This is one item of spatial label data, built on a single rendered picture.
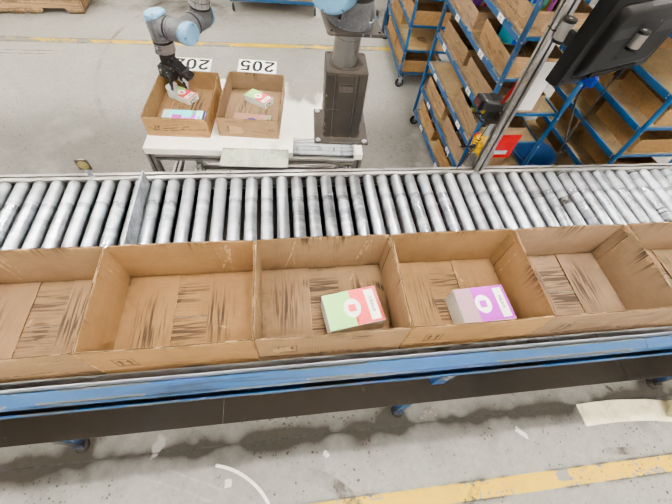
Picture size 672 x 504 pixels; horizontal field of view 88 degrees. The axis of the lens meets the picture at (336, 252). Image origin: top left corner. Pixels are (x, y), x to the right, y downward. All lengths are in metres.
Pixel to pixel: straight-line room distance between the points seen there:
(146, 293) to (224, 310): 0.24
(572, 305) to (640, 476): 1.25
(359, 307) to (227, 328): 0.38
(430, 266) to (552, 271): 0.43
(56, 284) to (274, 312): 0.65
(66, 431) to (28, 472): 0.77
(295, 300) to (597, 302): 0.98
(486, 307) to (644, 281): 0.51
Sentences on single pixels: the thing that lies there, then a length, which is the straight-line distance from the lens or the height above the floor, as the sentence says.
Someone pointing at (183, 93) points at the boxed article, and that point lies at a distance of 2.05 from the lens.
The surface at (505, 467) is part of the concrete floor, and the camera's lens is 2.09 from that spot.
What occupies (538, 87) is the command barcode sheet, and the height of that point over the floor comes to 1.15.
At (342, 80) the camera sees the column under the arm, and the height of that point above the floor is 1.05.
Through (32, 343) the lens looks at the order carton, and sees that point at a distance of 1.26.
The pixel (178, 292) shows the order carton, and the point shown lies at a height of 0.88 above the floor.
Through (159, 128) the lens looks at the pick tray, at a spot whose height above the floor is 0.79.
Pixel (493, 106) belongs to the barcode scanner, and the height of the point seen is 1.07.
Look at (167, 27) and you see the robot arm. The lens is 1.85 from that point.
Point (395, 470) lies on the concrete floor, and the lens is 1.90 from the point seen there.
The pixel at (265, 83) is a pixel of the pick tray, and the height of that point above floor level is 0.80.
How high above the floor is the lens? 1.86
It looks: 56 degrees down
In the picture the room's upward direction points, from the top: 8 degrees clockwise
